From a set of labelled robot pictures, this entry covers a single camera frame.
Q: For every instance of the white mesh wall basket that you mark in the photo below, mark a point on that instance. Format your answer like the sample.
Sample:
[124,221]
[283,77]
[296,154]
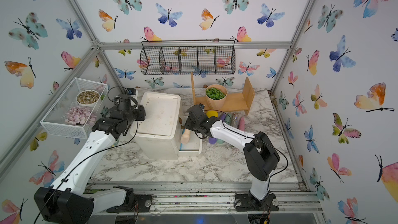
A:
[53,121]

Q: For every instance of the pink pot with green plant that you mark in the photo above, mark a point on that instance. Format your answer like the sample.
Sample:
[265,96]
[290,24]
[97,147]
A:
[216,96]

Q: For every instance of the white drawer cabinet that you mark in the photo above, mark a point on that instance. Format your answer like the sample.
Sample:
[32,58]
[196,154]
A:
[158,136]

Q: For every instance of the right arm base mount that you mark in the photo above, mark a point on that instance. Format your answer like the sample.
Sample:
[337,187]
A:
[248,203]

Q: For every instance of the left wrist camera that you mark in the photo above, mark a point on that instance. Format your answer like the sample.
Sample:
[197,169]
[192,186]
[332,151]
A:
[131,91]

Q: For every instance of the pink microphone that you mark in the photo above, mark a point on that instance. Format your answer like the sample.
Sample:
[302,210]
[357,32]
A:
[241,125]

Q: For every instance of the purple microphone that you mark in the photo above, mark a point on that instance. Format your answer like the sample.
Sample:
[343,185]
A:
[217,131]

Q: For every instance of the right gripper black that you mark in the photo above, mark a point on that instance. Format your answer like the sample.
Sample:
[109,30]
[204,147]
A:
[187,124]

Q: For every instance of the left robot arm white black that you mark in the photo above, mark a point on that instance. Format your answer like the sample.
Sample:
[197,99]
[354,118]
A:
[64,202]

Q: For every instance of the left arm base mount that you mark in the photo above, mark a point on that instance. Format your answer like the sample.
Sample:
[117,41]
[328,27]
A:
[132,202]

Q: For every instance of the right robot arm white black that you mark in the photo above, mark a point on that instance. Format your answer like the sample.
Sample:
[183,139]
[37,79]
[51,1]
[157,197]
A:
[261,156]

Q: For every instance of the white bottom drawer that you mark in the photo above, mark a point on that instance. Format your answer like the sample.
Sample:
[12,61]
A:
[193,148]

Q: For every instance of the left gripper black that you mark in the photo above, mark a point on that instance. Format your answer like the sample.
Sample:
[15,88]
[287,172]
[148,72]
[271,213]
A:
[141,109]

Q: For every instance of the white bowl of nuts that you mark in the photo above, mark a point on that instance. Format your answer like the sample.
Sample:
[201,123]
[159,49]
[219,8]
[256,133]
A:
[88,98]

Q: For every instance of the yellow plastic jar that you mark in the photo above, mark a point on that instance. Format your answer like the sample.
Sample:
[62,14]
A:
[212,113]

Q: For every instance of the green microphone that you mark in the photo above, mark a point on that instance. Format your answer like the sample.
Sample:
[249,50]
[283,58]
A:
[227,119]

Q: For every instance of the pink petal pile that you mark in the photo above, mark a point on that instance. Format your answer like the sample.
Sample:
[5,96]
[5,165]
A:
[78,115]

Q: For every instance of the black wire wall basket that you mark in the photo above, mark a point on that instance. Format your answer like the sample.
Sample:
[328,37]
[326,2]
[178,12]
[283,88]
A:
[184,57]

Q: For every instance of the wooden shelf stand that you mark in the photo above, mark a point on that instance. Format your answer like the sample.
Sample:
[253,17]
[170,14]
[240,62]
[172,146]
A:
[232,102]

